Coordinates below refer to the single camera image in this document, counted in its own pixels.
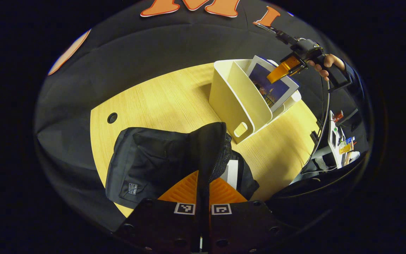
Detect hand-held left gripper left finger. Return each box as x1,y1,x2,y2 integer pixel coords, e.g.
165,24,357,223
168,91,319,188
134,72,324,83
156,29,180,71
114,170,203,253

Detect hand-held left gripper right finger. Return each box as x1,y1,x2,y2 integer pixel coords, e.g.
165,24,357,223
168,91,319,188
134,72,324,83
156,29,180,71
208,176,288,253

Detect blue cover book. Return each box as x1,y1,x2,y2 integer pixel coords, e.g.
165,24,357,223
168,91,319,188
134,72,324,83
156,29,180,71
246,55,300,113

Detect white portrait cover book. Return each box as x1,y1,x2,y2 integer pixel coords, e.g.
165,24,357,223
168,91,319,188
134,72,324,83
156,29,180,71
220,159,239,191

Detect white bookshelf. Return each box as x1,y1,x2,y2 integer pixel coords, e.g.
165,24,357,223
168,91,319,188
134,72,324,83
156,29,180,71
208,58,302,144

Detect black schoolbag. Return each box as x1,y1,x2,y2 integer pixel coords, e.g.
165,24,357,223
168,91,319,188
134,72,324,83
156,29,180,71
105,122,260,209

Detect white background desk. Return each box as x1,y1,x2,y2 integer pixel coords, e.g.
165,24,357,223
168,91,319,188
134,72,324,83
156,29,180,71
327,110,346,169

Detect black monitor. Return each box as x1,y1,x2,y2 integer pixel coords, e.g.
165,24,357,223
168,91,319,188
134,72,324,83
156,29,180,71
337,108,364,133

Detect small yellow desk item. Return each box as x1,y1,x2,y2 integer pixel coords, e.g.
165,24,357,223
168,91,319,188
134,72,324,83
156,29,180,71
339,141,354,155

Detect black backdrop cloth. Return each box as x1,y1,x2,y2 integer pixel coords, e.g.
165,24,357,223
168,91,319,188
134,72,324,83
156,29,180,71
34,0,365,233

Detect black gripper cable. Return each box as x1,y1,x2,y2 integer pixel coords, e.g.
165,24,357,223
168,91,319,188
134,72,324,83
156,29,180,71
300,74,331,175

